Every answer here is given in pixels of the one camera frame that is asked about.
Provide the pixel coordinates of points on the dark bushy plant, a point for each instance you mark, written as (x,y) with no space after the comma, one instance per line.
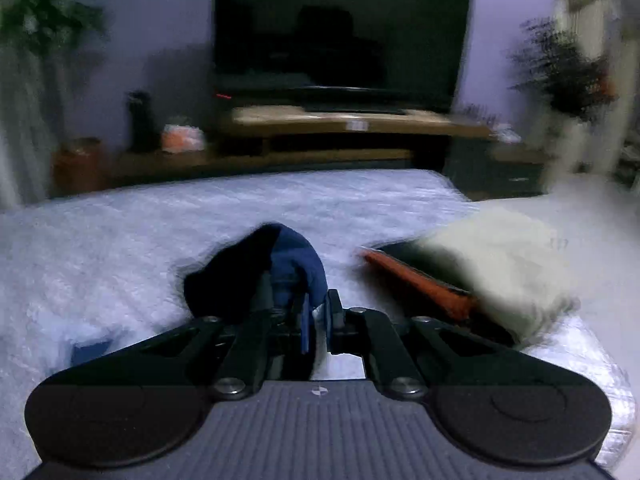
(565,75)

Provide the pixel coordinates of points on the black tabletop device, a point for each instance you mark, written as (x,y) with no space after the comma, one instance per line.
(140,125)

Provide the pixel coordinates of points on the pale pink garment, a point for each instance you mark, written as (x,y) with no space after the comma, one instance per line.
(500,270)

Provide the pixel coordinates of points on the pale curtain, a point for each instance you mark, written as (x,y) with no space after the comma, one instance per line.
(20,125)

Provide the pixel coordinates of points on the white plant stand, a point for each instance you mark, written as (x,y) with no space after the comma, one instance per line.
(575,145)

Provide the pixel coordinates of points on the black basket with orange rim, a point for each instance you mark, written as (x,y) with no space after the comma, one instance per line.
(435,290)

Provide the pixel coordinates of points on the wooden television stand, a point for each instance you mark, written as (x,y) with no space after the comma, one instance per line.
(350,127)

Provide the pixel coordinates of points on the dark low cabinet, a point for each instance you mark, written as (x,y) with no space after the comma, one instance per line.
(520,175)

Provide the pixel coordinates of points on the silver quilted bed cover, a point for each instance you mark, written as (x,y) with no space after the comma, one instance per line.
(150,220)

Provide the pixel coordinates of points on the large black television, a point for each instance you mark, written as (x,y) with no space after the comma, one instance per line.
(340,25)

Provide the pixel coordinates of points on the light blue navy-sleeved printed shirt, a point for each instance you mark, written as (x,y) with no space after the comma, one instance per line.
(235,270)

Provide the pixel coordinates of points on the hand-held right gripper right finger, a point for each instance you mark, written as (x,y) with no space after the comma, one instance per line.
(330,322)

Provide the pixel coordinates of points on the terracotta plant pot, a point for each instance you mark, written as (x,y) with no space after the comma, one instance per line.
(80,170)

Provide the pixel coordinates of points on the orange and white tissue pack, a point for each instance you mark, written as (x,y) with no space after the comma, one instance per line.
(182,140)

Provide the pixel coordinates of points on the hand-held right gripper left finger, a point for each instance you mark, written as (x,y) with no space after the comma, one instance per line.
(304,327)

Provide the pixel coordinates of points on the tall green potted plant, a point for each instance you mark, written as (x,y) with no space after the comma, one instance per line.
(45,5)

